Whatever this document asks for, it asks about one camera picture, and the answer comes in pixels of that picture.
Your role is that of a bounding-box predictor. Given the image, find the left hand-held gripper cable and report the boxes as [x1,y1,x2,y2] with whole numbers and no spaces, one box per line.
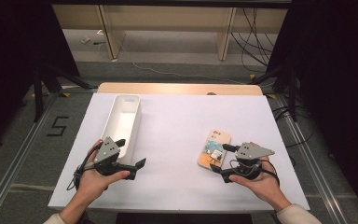
[66,152,98,191]

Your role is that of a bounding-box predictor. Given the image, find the black floor cables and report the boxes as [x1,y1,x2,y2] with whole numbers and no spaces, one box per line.
[272,105,317,149]

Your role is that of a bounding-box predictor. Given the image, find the black metal stand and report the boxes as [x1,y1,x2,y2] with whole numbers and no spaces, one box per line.
[32,57,98,123]
[247,62,300,123]

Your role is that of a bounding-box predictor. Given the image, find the person's right hand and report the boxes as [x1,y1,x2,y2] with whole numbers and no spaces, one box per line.
[228,156,289,212]

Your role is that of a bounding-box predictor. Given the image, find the black cables under desk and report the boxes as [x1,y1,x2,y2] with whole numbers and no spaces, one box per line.
[230,7,276,75]

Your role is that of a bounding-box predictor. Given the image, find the black curtain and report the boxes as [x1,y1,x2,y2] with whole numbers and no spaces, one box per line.
[0,0,81,152]
[266,0,358,218]

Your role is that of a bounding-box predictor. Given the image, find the aluminium floor rail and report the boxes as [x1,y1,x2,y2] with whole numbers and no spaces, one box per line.
[275,93,350,224]
[0,92,61,224]

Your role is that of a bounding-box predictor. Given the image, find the right hand-held gripper cable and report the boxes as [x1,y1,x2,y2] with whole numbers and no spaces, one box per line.
[228,158,282,188]

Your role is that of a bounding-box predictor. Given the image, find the thin white floor cable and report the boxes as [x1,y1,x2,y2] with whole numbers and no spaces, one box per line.
[117,42,247,86]

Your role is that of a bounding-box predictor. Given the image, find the person's left hand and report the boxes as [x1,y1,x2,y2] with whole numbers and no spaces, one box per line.
[74,139,131,203]

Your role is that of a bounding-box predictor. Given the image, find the white plastic storage box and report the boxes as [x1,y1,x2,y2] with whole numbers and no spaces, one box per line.
[101,93,143,165]

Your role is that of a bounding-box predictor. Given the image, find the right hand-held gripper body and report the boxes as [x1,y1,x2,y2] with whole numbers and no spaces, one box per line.
[228,142,276,182]

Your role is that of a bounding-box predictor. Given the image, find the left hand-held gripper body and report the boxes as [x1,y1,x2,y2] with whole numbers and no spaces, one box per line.
[93,136,129,177]

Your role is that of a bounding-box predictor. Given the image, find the hand-held gripper cable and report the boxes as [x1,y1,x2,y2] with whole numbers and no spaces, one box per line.
[228,158,282,188]
[66,152,98,191]

